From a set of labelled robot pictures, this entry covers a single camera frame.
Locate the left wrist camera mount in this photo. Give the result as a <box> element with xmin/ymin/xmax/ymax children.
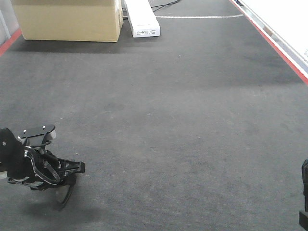
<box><xmin>18</xmin><ymin>124</ymin><xmax>56</xmax><ymax>147</ymax></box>

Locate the cardboard box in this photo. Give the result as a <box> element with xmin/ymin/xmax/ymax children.
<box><xmin>11</xmin><ymin>0</ymin><xmax>123</xmax><ymax>42</ymax></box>

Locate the black floor cable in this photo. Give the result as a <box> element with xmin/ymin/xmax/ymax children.
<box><xmin>150</xmin><ymin>0</ymin><xmax>181</xmax><ymax>13</ymax></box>

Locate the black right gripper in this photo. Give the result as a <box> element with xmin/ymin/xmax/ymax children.
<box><xmin>302</xmin><ymin>159</ymin><xmax>308</xmax><ymax>212</ymax></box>

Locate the red white conveyor side rail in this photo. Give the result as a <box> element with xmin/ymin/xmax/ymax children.
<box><xmin>231</xmin><ymin>0</ymin><xmax>308</xmax><ymax>84</ymax></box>

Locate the long white box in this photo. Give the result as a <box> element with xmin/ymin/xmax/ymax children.
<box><xmin>124</xmin><ymin>0</ymin><xmax>161</xmax><ymax>38</ymax></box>

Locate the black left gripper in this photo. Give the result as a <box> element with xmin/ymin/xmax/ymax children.
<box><xmin>0</xmin><ymin>128</ymin><xmax>85</xmax><ymax>209</ymax></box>

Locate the grey brake pad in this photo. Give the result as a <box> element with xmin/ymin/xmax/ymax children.
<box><xmin>56</xmin><ymin>185</ymin><xmax>73</xmax><ymax>205</ymax></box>
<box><xmin>299</xmin><ymin>210</ymin><xmax>308</xmax><ymax>231</ymax></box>

